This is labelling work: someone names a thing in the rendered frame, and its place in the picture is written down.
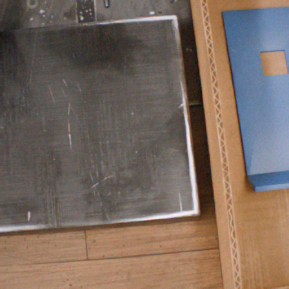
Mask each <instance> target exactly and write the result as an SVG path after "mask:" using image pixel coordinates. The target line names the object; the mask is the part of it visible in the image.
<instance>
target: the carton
mask: <svg viewBox="0 0 289 289"><path fill-rule="evenodd" d="M285 6H287V7H289V0H190V8H191V14H192V24H193V29H194V34H195V45H196V50H197V61H198V67H199V77H200V83H201V93H202V100H203V110H204V120H205V126H206V137H207V143H208V153H209V160H210V170H211V176H212V186H213V192H214V203H215V218H216V225H217V235H218V240H219V251H220V252H219V256H220V262H221V272H222V277H223V280H222V283H223V289H289V188H283V189H276V190H265V191H263V192H255V191H254V189H253V188H252V186H251V184H250V183H249V182H248V181H247V174H246V166H245V161H244V153H243V144H242V139H241V131H240V126H239V118H238V113H237V105H236V100H235V92H234V84H233V79H232V70H231V66H230V58H229V55H228V49H227V43H226V36H225V31H224V23H223V15H222V13H223V11H229V10H247V9H254V8H255V9H260V8H278V7H285ZM260 56H261V62H262V65H263V73H264V76H268V75H280V74H287V73H288V72H287V68H286V61H285V56H284V52H268V53H261V54H260Z"/></svg>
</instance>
